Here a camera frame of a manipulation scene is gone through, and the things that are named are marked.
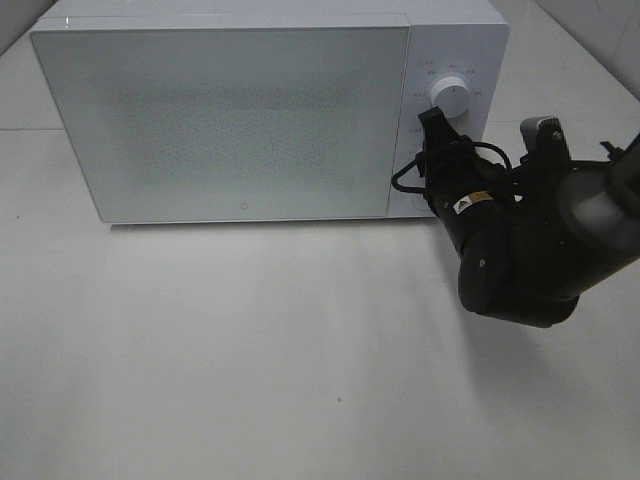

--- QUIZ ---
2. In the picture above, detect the white microwave oven body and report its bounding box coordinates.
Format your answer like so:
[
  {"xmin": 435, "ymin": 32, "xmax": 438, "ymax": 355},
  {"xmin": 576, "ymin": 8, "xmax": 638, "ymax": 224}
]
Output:
[{"xmin": 30, "ymin": 1, "xmax": 509, "ymax": 219}]

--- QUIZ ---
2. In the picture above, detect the round white door button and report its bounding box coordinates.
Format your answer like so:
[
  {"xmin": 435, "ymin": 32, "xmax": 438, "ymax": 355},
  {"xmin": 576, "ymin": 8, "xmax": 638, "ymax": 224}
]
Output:
[{"xmin": 409, "ymin": 194, "xmax": 432, "ymax": 217}]

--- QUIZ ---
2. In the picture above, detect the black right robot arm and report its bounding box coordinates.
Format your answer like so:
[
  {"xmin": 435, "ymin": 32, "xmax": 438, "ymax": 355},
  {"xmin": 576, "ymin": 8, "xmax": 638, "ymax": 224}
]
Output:
[{"xmin": 417, "ymin": 107, "xmax": 639, "ymax": 328}]

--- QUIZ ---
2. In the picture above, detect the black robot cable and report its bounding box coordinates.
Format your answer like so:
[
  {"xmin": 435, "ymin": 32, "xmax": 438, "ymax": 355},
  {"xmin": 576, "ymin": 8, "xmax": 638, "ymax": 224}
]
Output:
[{"xmin": 390, "ymin": 139, "xmax": 526, "ymax": 206}]

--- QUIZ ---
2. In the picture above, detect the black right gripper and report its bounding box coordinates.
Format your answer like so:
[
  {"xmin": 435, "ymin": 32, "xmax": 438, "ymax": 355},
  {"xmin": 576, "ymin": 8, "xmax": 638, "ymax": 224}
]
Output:
[{"xmin": 418, "ymin": 107, "xmax": 520, "ymax": 250}]

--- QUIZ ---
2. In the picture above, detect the black grey right wrist camera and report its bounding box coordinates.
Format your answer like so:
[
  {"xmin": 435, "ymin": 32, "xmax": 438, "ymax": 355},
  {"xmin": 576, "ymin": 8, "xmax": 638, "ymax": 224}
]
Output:
[{"xmin": 520, "ymin": 116, "xmax": 571, "ymax": 165}]

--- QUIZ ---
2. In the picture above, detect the white upper microwave knob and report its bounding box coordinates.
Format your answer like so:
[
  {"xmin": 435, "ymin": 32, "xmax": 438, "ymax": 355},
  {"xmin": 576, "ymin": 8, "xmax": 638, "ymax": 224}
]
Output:
[{"xmin": 429, "ymin": 73, "xmax": 471, "ymax": 119}]

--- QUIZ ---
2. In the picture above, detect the white microwave door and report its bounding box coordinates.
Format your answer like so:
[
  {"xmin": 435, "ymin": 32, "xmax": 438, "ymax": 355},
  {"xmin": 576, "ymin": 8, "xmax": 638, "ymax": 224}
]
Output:
[{"xmin": 31, "ymin": 26, "xmax": 408, "ymax": 224}]

